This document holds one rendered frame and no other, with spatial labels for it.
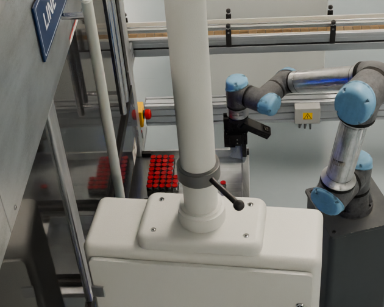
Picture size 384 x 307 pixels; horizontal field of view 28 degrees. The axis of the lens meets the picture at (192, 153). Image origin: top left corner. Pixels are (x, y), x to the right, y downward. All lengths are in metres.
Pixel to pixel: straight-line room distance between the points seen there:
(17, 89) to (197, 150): 0.35
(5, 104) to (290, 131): 3.19
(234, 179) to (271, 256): 1.19
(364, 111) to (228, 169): 0.72
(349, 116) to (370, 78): 0.12
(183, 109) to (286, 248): 0.39
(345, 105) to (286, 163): 1.93
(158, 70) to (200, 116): 3.57
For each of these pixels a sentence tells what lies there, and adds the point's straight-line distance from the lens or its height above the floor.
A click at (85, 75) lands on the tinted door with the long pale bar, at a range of 1.97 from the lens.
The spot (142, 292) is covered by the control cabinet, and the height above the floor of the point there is 1.44.
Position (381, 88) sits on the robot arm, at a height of 1.40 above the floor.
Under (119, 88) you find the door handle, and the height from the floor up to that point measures 1.52.
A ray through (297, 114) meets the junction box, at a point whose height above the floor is 0.51.
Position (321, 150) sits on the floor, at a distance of 4.26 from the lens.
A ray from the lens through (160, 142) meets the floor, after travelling 4.35.
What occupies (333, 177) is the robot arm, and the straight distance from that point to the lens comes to 2.49.
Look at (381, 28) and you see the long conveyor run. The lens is 3.51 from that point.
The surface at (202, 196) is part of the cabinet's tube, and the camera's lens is 1.51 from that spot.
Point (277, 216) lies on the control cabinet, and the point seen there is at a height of 1.55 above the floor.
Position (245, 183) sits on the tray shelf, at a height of 0.88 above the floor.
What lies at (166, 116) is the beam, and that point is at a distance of 3.73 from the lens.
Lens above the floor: 2.70
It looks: 39 degrees down
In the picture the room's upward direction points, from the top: 5 degrees counter-clockwise
